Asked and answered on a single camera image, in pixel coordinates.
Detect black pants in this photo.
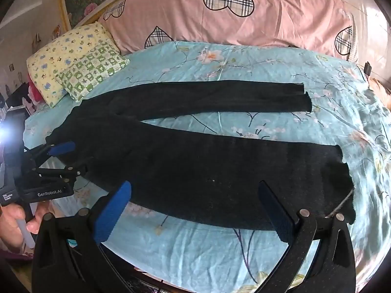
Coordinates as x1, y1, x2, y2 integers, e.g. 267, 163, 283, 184
46, 80, 356, 231

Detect pink pillow with hearts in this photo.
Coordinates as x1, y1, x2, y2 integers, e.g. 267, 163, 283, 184
98, 0, 359, 63

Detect green checked pillow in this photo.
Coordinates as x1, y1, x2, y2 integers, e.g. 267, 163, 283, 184
55, 42, 131, 102

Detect person's left hand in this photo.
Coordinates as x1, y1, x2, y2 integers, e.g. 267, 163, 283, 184
0, 203, 57, 251

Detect light blue floral bed sheet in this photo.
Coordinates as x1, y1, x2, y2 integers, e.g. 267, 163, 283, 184
23, 41, 391, 293

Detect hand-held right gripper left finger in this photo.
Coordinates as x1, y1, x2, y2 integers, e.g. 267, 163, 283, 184
31, 181, 135, 293

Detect yellow printed pillow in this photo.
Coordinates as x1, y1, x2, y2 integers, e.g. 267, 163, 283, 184
26, 21, 121, 108

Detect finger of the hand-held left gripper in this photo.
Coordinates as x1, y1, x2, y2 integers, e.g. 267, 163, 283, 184
24, 141, 76, 167
36, 156, 95, 187

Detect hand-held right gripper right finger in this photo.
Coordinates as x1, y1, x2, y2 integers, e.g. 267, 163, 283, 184
257, 180, 356, 293

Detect red cloth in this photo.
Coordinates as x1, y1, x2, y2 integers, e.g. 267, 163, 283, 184
27, 78, 45, 106

